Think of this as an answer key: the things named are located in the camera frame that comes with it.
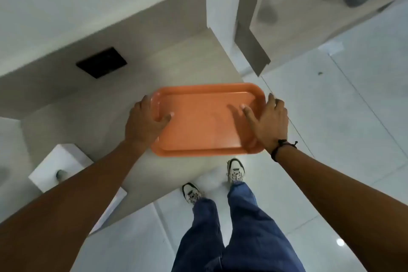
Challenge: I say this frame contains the person's white left shoe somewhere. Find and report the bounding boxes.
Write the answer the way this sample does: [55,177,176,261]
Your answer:
[182,182,205,206]

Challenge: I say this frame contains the person's left hand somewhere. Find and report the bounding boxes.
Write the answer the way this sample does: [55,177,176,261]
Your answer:
[124,95,175,152]

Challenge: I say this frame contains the person's white right shoe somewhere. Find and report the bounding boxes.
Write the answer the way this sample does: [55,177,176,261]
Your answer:
[227,158,247,185]

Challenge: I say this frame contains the person's white shoe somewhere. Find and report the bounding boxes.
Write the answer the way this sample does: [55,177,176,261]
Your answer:
[182,182,205,206]
[227,158,247,185]

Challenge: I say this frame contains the black wall socket plate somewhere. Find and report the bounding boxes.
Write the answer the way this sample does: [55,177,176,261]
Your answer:
[76,46,128,79]

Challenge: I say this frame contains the person's blue jeans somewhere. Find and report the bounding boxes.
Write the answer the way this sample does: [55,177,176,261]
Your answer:
[171,181,306,272]

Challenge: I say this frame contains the white tissue box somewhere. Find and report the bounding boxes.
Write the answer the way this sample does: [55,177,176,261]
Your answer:
[28,143,128,235]

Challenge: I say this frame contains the person's left forearm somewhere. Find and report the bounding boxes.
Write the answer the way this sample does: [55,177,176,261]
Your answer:
[0,139,151,272]

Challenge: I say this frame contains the person's right hand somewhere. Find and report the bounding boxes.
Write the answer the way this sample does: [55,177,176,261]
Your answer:
[240,92,289,154]

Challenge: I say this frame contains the black wristband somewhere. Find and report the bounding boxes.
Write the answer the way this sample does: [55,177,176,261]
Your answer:
[271,139,299,163]

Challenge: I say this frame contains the grey door panel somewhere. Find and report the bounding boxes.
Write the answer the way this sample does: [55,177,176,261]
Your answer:
[234,0,408,77]

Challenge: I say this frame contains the orange plastic tray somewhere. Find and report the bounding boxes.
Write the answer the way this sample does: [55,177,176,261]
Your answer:
[150,82,267,158]

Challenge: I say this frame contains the person's right forearm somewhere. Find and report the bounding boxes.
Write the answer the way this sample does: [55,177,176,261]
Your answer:
[275,145,408,272]

